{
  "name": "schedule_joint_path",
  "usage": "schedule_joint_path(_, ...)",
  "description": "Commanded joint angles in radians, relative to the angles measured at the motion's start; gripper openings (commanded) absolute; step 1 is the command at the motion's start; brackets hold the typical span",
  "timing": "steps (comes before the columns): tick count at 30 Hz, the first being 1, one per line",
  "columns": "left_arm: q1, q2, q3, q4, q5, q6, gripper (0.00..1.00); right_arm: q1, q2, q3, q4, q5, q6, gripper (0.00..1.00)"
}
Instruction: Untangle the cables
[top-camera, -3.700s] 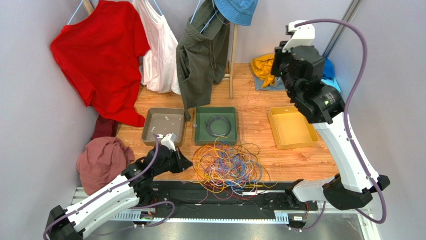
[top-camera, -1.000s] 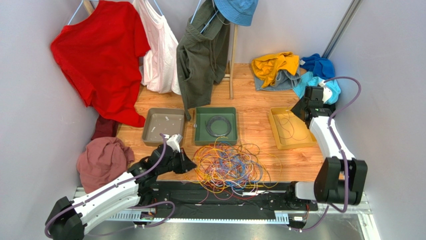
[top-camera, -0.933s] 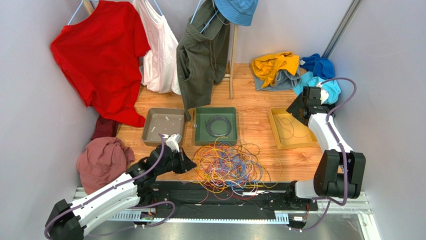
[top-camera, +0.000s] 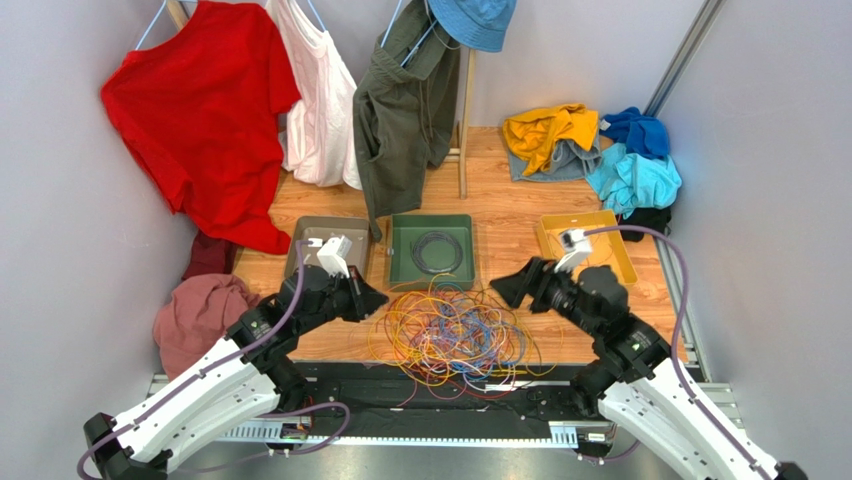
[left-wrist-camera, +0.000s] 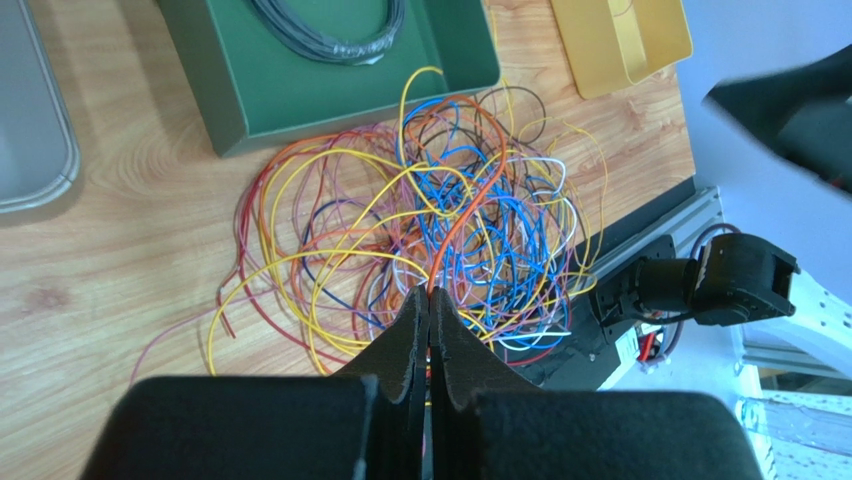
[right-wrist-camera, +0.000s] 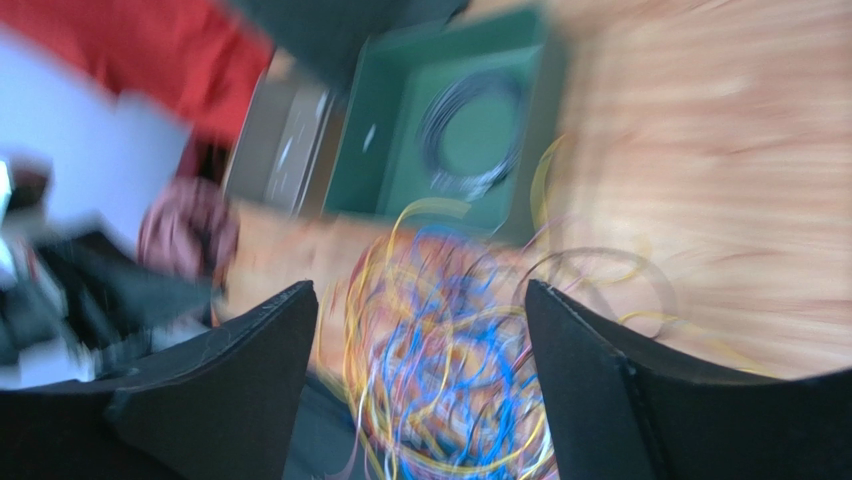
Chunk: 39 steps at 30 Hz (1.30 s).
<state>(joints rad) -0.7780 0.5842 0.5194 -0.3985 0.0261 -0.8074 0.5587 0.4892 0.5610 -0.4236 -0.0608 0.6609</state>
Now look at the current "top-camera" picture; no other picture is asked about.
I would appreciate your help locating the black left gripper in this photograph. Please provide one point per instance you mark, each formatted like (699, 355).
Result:
(364, 298)

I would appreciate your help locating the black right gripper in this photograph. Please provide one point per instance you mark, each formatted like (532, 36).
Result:
(536, 287)

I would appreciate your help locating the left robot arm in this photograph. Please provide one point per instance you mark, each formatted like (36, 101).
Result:
(245, 375)

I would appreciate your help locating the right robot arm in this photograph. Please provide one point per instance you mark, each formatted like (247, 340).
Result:
(637, 380)

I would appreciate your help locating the green metal tray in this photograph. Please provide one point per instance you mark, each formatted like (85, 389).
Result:
(425, 249)

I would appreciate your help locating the tan metal tray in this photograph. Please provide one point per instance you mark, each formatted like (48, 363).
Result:
(355, 229)

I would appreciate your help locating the yellow plastic tray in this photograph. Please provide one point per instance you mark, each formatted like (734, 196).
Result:
(608, 248)

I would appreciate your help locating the grey crumpled cloth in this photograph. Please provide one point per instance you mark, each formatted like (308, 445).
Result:
(568, 162)

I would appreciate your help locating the wooden clothes rack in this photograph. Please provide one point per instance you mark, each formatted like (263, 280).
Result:
(458, 150)

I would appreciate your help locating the yellow crumpled cloth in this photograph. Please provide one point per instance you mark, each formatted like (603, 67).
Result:
(532, 135)

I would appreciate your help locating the cyan crumpled cloth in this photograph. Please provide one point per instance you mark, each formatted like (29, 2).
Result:
(625, 182)

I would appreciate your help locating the black crumpled cloth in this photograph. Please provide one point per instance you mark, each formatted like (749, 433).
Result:
(649, 218)

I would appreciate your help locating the maroon cloth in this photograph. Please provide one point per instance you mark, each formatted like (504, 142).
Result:
(210, 256)

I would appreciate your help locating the dusty pink crumpled cloth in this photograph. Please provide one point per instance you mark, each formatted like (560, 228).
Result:
(199, 312)

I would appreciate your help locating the white pink hanging garment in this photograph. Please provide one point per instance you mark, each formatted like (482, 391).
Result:
(319, 135)

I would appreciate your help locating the dark blue crumpled cloth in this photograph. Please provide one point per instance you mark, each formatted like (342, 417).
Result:
(641, 134)

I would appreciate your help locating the olive green hanging garment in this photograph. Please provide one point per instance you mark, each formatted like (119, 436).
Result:
(404, 111)

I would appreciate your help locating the red t-shirt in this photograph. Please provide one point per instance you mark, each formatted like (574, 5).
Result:
(200, 116)

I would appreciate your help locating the blue bucket hat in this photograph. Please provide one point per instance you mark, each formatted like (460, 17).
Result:
(477, 24)

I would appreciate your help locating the aluminium corner profile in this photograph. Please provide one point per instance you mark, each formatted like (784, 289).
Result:
(688, 47)

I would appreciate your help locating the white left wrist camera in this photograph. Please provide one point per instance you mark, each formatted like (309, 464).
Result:
(332, 253)

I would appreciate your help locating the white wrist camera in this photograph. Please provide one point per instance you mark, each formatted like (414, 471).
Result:
(577, 248)
(332, 253)

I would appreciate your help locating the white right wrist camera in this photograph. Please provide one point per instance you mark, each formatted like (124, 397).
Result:
(577, 248)

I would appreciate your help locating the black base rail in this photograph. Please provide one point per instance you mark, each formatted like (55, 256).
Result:
(385, 403)

